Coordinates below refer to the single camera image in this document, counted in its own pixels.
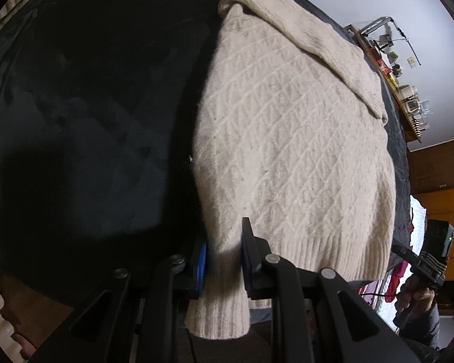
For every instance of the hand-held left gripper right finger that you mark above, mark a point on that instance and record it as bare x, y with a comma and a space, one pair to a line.
251, 249

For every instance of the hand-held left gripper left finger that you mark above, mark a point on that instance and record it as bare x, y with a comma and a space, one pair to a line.
202, 268

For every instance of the cream knitted sweater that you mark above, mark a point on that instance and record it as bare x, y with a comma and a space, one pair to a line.
287, 140

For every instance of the person's right forearm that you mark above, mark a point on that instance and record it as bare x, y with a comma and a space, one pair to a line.
423, 329

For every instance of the person's right hand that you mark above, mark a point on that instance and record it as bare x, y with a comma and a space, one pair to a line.
420, 298

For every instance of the wooden wardrobe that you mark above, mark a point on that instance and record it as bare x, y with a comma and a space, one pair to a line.
446, 204

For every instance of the red garment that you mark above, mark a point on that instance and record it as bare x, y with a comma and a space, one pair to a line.
399, 272

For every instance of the striped cloth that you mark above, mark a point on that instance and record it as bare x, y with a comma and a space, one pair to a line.
418, 128

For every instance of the wooden desk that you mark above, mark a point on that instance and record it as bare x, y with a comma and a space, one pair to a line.
403, 109

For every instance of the red box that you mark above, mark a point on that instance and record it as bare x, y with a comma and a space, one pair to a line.
383, 66

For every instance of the black bed cover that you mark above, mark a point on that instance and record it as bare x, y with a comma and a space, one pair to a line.
79, 121

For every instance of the black desk lamp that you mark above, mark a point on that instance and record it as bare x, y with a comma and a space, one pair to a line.
382, 22

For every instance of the white wall socket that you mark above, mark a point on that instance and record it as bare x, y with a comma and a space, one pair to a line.
411, 61

